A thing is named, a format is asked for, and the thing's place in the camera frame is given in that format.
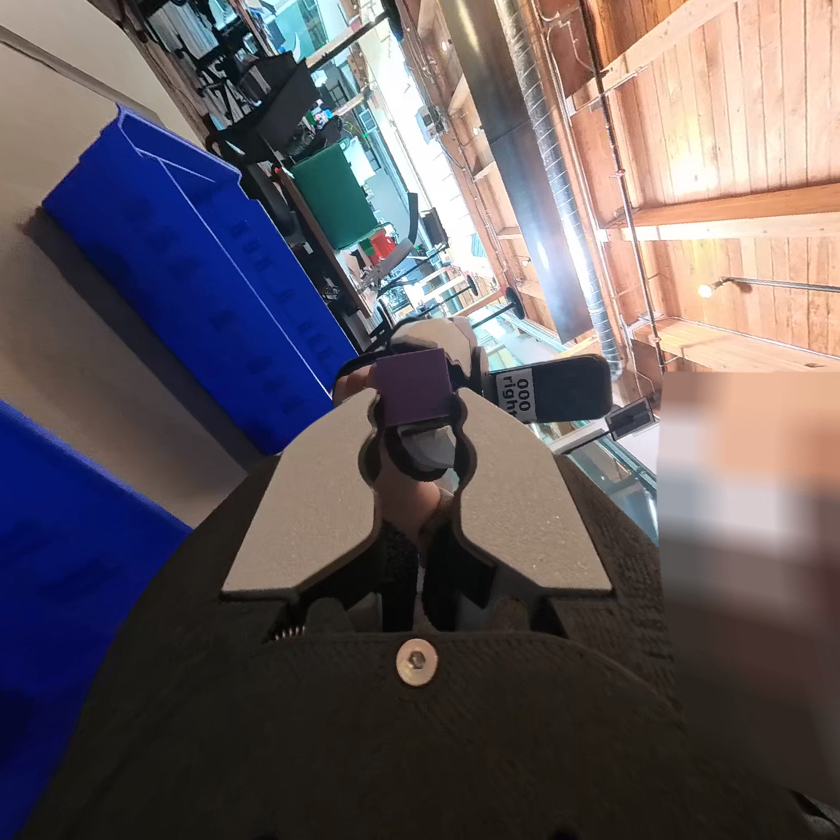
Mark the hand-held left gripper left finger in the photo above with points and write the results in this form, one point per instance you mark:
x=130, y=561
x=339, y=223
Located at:
x=305, y=512

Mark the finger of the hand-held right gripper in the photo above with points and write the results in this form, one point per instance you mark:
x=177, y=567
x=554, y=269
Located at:
x=430, y=446
x=433, y=334

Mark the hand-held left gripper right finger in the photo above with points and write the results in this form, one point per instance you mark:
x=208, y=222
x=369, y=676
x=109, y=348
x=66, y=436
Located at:
x=535, y=512

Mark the purple wooden cube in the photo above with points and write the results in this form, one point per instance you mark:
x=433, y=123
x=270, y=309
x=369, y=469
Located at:
x=413, y=387

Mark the blue plastic bin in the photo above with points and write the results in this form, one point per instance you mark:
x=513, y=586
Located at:
x=65, y=590
x=164, y=262

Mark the person's right hand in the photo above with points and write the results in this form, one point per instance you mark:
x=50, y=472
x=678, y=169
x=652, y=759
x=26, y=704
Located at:
x=410, y=505

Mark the red plastic bin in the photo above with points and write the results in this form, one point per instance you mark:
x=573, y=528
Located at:
x=384, y=248

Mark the green storage box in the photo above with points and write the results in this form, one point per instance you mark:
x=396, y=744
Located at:
x=328, y=190

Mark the black office chair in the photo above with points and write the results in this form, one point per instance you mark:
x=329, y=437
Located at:
x=256, y=177

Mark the small black wall screen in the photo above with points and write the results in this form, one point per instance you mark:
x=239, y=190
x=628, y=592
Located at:
x=630, y=420

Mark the wall lamp with bulb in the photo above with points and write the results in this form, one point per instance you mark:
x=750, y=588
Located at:
x=705, y=290

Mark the black rectangular duct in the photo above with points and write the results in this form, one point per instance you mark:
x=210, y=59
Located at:
x=518, y=164

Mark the grey flexible duct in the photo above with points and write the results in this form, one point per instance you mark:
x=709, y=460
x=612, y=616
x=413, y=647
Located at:
x=558, y=190

